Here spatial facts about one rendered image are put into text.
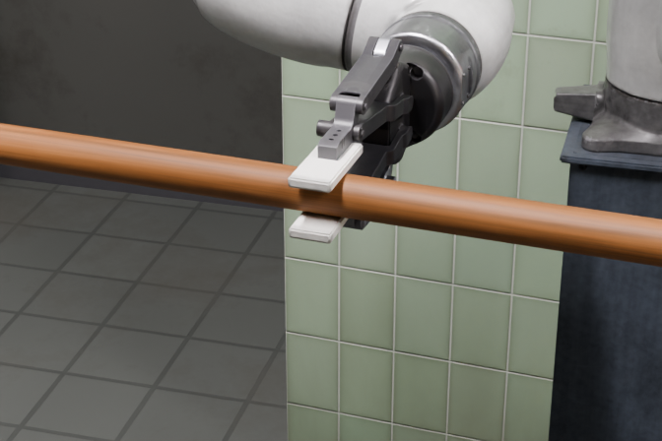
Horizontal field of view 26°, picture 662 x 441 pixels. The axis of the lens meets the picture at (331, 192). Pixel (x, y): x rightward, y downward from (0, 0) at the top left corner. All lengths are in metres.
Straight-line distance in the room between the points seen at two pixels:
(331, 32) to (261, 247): 2.26
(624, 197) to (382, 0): 0.44
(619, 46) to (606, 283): 0.26
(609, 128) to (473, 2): 0.38
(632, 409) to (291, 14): 0.68
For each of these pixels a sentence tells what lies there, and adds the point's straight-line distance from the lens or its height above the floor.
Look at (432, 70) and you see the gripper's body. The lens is 1.12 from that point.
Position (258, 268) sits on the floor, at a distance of 3.39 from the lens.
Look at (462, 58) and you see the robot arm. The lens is 1.16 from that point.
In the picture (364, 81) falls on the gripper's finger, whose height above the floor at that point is 1.25.
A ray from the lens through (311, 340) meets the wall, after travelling 2.54.
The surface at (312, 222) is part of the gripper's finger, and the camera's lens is 0.97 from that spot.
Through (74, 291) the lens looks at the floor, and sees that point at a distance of 3.34.
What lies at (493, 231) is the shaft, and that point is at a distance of 0.94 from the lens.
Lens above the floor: 1.62
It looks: 26 degrees down
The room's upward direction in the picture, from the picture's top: straight up
